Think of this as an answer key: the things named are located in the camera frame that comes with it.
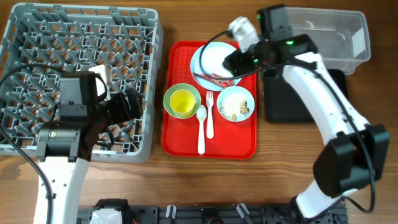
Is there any light blue bowl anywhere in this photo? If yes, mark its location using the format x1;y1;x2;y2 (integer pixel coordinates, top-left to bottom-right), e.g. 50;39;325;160
216;86;256;123

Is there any black tray bin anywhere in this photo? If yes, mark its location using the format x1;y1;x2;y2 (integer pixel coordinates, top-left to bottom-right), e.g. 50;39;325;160
262;68;352;124

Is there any yellow cup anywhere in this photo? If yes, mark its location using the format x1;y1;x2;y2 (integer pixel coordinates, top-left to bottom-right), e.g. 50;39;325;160
170;89;195;118

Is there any white plastic spoon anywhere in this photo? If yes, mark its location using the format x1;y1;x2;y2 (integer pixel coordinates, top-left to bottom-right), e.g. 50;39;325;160
196;105;207;155

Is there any red plastic tray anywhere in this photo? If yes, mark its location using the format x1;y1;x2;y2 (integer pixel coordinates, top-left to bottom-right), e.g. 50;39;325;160
162;41;257;159

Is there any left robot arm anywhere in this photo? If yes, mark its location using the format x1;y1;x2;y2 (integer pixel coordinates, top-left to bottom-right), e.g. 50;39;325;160
34;71;143;223

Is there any clear plastic bin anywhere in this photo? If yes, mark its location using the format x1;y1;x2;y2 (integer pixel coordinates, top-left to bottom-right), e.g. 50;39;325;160
259;6;371;75

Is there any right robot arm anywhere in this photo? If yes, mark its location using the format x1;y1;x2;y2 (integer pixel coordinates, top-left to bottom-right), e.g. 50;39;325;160
223;4;389;223

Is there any red snack wrapper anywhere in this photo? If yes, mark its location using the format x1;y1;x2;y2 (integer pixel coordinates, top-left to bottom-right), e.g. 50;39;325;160
193;73;233;88

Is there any green bowl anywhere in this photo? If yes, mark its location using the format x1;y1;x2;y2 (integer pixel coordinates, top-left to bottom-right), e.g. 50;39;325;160
163;83;201;119

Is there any grey dishwasher rack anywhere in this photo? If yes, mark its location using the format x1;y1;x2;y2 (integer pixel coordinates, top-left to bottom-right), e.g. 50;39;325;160
1;3;164;163

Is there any food scraps and rice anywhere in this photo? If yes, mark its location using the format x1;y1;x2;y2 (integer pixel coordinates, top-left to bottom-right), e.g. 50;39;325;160
220;95;251;121

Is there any white plastic fork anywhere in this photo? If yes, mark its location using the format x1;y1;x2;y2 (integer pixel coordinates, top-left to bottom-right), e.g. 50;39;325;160
206;91;214;139

